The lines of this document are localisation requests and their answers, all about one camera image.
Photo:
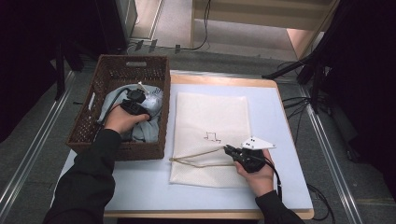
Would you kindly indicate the light blue patterned garment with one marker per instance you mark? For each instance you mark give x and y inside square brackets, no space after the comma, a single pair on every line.
[146,130]

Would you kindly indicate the person's left hand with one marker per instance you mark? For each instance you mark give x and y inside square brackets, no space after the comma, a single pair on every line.
[121,121]

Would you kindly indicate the white table mat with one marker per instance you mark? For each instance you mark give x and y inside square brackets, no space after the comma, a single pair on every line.
[280,124]

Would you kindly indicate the person's right hand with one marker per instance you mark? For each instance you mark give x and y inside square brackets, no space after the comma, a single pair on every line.
[260,182]

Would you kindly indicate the dark curtain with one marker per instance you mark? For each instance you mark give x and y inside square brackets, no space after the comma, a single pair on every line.
[25,46]
[367,77]

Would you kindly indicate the pale wooden shelf frame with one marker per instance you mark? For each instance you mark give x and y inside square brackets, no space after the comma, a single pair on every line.
[249,12]

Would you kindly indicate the brown woven basket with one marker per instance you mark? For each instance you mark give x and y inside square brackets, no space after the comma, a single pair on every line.
[90,146]

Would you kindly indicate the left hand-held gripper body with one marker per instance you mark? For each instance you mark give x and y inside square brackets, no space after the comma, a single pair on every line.
[135,105]

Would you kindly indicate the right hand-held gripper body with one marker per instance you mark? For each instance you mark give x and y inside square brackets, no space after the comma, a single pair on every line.
[252,158]

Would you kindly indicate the dark cabinet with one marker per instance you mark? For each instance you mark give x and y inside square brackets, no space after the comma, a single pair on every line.
[112,25]

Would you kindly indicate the black metal stand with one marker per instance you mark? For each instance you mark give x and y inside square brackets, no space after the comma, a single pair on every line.
[311,59]

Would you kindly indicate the wooden table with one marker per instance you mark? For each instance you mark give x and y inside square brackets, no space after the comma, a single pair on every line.
[218,81]

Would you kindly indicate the cream mesh laundry bag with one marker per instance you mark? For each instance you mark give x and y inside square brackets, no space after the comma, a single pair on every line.
[211,115]

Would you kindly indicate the metal floor rail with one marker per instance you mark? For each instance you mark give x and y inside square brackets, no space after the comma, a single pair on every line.
[323,137]
[31,155]

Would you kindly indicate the black stand legs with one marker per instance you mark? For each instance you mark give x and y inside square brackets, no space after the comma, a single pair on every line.
[60,71]

